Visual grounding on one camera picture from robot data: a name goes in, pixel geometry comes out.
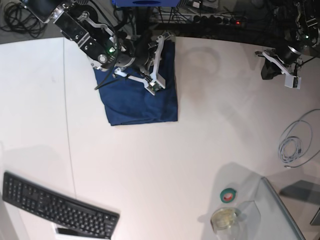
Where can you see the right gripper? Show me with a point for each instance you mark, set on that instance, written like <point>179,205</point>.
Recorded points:
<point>142,53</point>

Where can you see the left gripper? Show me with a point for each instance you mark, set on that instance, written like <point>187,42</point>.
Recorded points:
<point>287,54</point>

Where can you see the dark blue t-shirt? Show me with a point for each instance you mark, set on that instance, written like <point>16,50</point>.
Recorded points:
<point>127,102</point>

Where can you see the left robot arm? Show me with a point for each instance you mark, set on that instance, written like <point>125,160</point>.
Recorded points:
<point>301,20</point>

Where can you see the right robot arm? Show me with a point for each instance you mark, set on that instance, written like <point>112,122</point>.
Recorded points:
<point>106,45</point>

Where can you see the blue box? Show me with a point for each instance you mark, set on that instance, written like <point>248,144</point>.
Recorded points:
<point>146,3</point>

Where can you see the black power strip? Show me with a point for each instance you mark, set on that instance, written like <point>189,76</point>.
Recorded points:
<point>211,19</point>

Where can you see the green and red tape roll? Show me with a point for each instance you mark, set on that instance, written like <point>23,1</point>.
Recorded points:
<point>228,195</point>

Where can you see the clear glass bottle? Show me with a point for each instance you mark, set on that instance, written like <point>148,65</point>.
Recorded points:
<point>225,224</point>

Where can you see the black computer keyboard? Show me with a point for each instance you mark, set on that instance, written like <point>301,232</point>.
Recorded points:
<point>75,216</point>

